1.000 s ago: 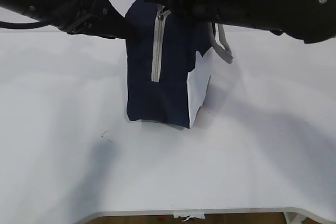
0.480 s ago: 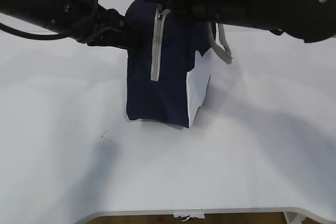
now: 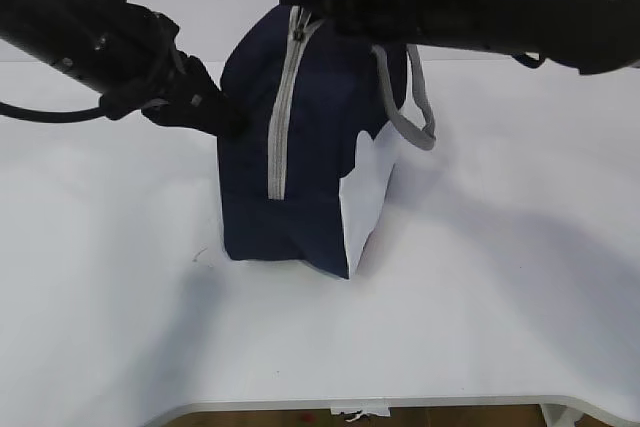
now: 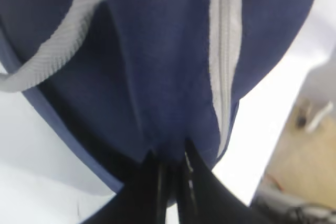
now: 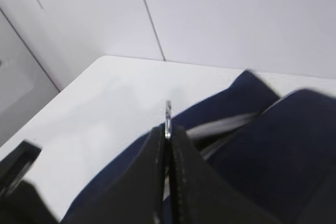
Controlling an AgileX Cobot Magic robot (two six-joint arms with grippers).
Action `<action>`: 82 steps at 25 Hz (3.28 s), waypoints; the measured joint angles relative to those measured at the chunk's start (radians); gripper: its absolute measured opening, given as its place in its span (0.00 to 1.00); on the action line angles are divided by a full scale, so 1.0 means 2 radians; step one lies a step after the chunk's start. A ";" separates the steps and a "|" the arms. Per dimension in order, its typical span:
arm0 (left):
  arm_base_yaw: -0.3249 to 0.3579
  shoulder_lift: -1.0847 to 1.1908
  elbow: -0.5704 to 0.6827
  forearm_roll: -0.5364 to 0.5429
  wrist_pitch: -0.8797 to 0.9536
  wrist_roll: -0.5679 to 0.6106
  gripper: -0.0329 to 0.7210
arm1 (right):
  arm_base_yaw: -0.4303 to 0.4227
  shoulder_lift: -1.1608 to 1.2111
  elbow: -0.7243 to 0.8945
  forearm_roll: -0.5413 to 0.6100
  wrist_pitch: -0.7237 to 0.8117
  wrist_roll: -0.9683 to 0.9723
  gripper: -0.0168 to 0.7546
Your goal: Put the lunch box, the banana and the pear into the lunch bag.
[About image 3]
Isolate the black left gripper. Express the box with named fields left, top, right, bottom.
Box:
left=94, top=1, right=249, bottom=137

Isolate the navy blue lunch bag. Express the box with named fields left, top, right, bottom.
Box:
left=217, top=6, right=435, bottom=279

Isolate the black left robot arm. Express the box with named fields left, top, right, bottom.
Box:
left=1, top=0, right=248, bottom=138

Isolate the white tape on table edge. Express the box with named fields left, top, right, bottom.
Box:
left=329, top=399, right=391, bottom=422

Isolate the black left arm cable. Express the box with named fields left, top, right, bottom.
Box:
left=0, top=100, right=109, bottom=124

